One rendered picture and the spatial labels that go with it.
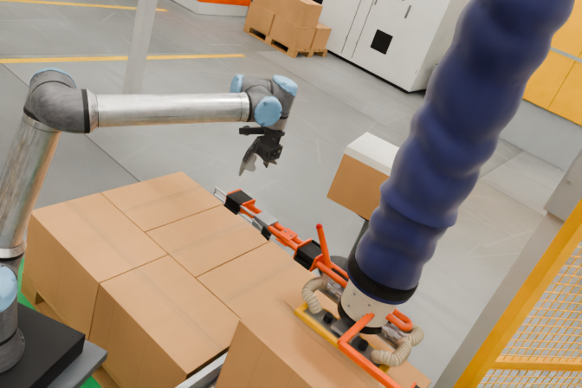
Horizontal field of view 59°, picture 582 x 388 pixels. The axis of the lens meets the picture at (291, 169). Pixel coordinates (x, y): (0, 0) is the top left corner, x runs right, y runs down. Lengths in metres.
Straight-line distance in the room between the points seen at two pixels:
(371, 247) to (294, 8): 7.48
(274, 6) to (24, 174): 7.79
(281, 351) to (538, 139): 7.49
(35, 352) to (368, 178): 2.19
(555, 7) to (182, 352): 1.79
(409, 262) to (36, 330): 1.19
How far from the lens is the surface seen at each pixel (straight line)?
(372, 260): 1.56
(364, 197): 3.37
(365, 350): 1.73
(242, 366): 1.96
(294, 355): 1.84
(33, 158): 1.60
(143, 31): 5.15
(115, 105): 1.42
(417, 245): 1.51
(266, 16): 9.17
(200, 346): 2.31
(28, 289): 3.12
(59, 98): 1.42
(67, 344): 1.86
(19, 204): 1.68
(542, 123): 8.88
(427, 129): 1.38
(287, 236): 1.83
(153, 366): 2.37
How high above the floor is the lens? 2.24
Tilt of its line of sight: 26 degrees down
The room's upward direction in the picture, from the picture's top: 20 degrees clockwise
